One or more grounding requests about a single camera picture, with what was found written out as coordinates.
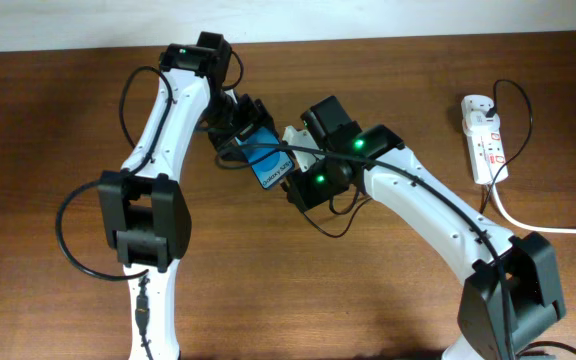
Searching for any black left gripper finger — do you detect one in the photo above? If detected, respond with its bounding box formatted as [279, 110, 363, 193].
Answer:
[249, 99, 276, 131]
[208, 133, 246, 163]

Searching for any blue smartphone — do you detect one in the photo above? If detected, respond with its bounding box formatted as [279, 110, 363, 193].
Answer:
[236, 127, 294, 190]

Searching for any black USB charging cable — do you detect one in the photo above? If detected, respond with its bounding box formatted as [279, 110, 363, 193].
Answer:
[280, 78, 536, 239]

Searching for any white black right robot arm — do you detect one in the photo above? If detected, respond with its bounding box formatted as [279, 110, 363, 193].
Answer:
[282, 96, 566, 359]

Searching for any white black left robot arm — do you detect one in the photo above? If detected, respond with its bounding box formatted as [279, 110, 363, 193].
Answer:
[98, 32, 272, 359]

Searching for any black charger plug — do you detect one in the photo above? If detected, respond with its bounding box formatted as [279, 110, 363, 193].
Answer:
[486, 106, 497, 118]

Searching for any white power strip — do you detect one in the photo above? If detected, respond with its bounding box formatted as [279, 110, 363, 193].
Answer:
[461, 95, 508, 185]

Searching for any white power strip cord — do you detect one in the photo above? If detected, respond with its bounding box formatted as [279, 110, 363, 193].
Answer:
[487, 159, 576, 238]

